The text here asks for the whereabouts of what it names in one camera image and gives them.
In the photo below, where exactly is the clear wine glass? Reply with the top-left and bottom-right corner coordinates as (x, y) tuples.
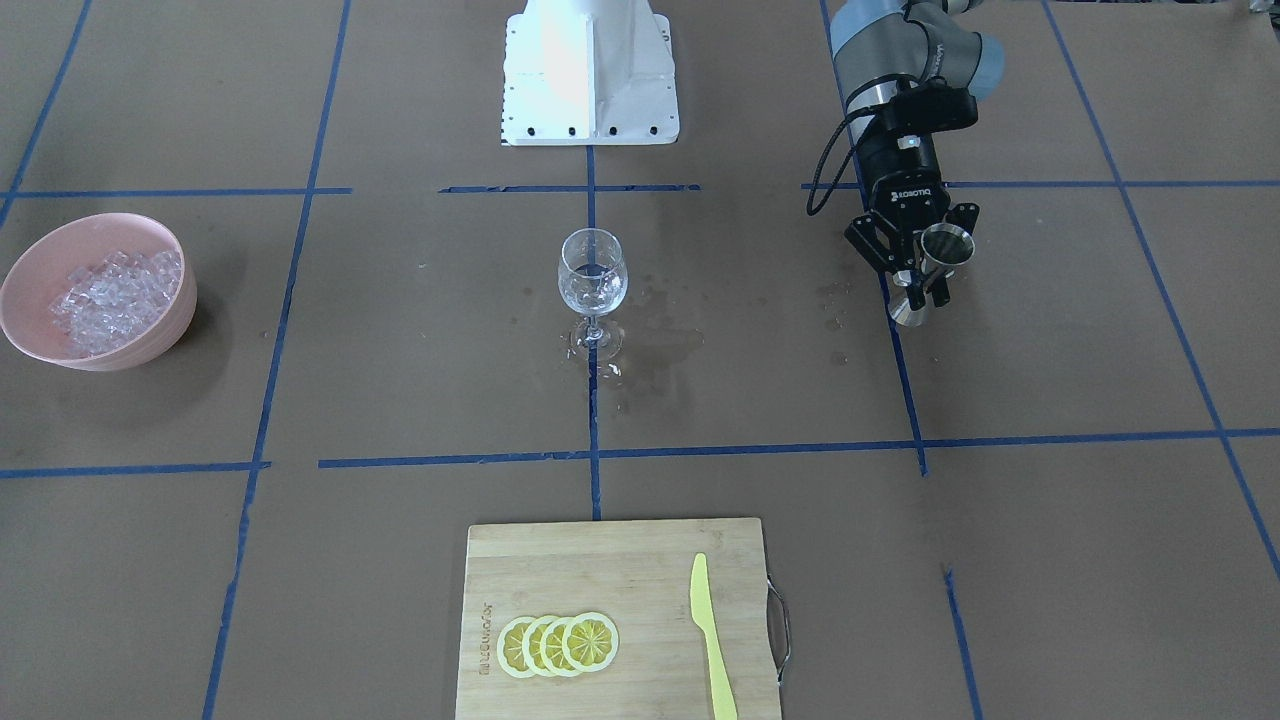
(557, 227), (628, 364)

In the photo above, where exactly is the yellow plastic knife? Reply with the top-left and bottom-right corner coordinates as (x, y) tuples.
(689, 552), (739, 719)

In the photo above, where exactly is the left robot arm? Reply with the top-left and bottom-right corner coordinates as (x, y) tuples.
(829, 1), (1006, 325)

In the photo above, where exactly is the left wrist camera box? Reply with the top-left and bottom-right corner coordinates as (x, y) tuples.
(872, 85), (979, 137)

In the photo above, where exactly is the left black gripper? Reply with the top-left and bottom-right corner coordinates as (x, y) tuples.
(844, 120), (980, 311)

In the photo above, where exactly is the pile of ice cubes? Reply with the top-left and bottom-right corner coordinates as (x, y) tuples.
(47, 250), (183, 357)

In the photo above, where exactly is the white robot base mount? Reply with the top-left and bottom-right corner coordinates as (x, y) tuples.
(500, 1), (681, 147)

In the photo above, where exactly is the pink bowl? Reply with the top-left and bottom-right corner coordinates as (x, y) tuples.
(3, 211), (197, 372)

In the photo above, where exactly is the lemon slice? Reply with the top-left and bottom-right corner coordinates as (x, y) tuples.
(498, 616), (538, 679)
(521, 615), (561, 676)
(561, 611), (620, 673)
(539, 616), (582, 678)

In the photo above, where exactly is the steel double jigger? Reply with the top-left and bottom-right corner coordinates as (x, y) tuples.
(888, 222), (977, 327)

